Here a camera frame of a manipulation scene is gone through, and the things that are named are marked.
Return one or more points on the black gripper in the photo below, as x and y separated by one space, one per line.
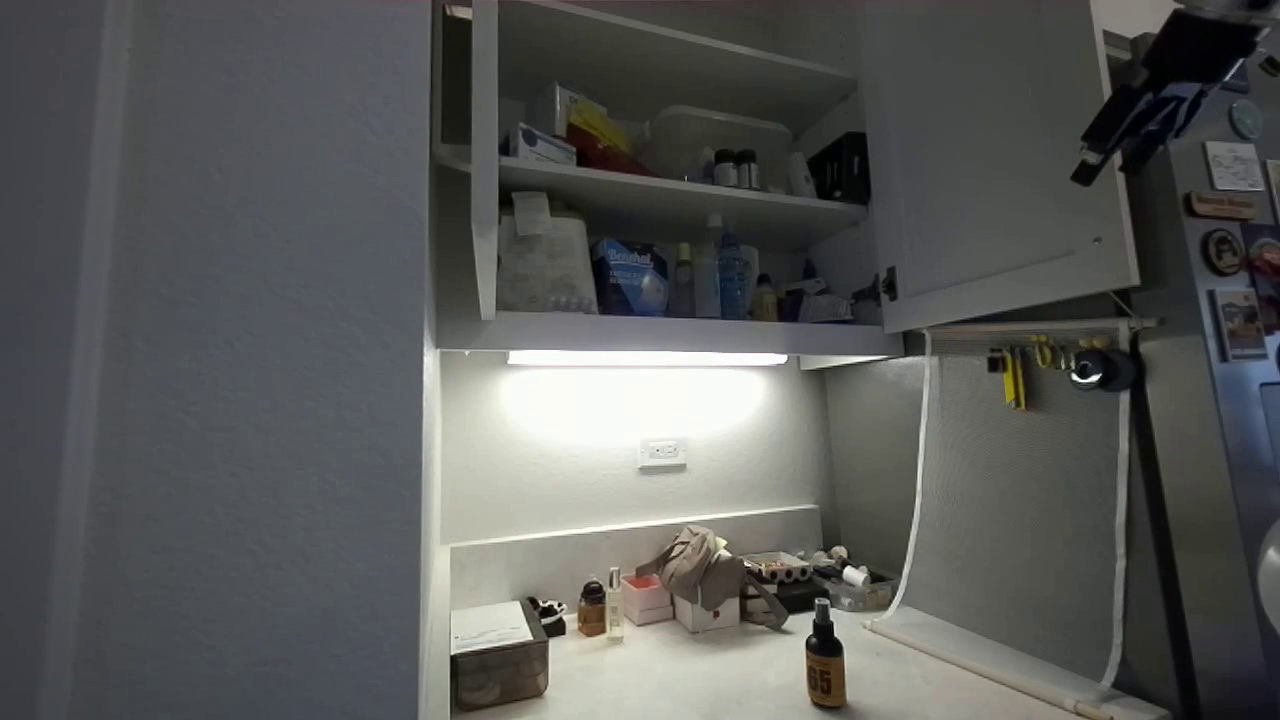
1195 65

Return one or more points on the white panelled cupboard door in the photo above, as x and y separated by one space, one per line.
992 144

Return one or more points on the black round badge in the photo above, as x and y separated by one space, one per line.
1102 371

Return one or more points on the small gold charm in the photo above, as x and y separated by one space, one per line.
1046 359

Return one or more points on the white cupboard door with knob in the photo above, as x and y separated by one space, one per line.
484 162

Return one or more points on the white square magnet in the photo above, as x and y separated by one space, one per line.
1233 166

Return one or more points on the brown oval magnet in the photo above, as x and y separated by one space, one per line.
1221 207

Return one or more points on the pale round magnet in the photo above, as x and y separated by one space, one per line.
1248 122

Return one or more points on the dark round magnet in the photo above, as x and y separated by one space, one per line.
1221 248

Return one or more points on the pink red fridge magnet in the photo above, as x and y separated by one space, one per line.
1267 274

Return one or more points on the Los Angeles poster magnet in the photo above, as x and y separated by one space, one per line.
1237 326

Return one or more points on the black pouch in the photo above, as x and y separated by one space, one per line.
841 166

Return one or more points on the stainless steel refrigerator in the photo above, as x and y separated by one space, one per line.
1212 466

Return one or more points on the small dark jar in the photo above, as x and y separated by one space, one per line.
726 168
750 168

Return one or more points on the small dark bottle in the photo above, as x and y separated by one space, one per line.
767 296

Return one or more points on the clear plastic container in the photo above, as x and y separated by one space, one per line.
721 134

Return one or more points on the blue liquid bottle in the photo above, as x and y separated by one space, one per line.
736 274

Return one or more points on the clear plastic bottle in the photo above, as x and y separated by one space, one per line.
682 283

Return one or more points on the blue plastic package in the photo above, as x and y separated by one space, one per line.
629 277

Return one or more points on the under-cabinet light bar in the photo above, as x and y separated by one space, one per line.
646 359

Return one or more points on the yellow red package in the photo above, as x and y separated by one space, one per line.
594 126

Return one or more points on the dark compartment box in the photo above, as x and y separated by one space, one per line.
776 574

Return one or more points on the white paper bag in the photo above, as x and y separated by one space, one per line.
546 262

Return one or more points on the amber spray bottle black cap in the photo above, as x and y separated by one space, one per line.
826 662

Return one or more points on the crumpled grey cloth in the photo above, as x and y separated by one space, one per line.
701 564

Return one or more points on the pink white small box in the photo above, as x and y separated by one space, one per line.
646 601

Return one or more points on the small clear bottle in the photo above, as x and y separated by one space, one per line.
612 605

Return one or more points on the small amber bottle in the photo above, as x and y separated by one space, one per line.
594 611

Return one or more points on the small black object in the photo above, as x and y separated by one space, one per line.
546 616

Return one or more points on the grey cardboard box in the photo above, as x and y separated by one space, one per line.
498 653

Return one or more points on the white wall cupboard with shelves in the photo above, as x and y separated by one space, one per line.
665 334

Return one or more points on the white wall outlet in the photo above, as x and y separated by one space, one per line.
660 452

